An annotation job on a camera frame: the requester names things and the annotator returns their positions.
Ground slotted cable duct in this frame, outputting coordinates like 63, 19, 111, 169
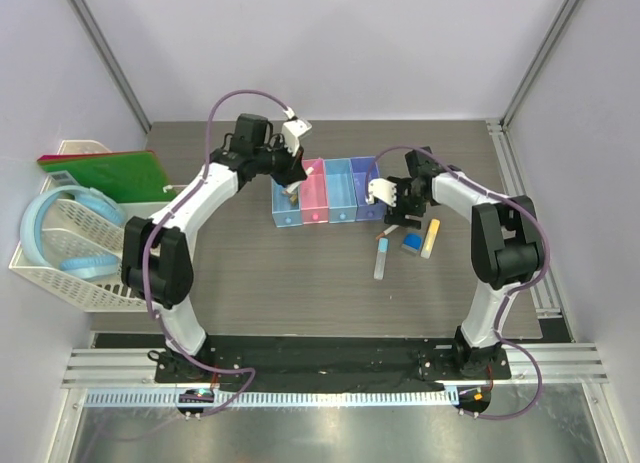
84, 387, 459, 409

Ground white red-tipped pen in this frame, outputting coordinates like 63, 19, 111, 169
376, 225, 399, 240

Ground red folder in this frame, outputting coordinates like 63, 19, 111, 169
36, 151, 142, 166

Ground blue grey pencil sharpener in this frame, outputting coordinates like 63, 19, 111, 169
401, 233, 422, 254

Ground blue capped clear tube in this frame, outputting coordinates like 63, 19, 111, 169
373, 237, 389, 281

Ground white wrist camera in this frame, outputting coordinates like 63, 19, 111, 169
365, 178, 398, 207
281, 115, 312, 156

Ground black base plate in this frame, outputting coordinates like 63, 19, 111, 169
95, 333, 511, 393

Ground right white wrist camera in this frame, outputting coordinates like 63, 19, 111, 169
365, 178, 398, 207

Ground yellow capped white highlighter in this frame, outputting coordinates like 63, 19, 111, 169
420, 218, 441, 259

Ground four-colour compartment organizer box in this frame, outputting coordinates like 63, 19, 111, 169
271, 156, 386, 228

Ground white perforated file rack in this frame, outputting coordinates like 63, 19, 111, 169
9, 140, 176, 313

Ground white pink-tipped marker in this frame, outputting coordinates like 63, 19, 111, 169
282, 166, 314, 196

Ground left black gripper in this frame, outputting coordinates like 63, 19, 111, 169
253, 135, 307, 189

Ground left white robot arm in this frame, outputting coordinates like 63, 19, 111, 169
121, 114, 311, 382

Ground green folder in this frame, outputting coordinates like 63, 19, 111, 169
38, 151, 177, 203

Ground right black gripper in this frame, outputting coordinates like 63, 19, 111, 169
384, 176, 429, 230

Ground light blue headphones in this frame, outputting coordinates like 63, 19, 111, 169
20, 185, 126, 281

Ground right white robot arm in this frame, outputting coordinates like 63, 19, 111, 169
367, 147, 549, 378

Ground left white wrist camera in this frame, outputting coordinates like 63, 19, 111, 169
281, 115, 312, 156

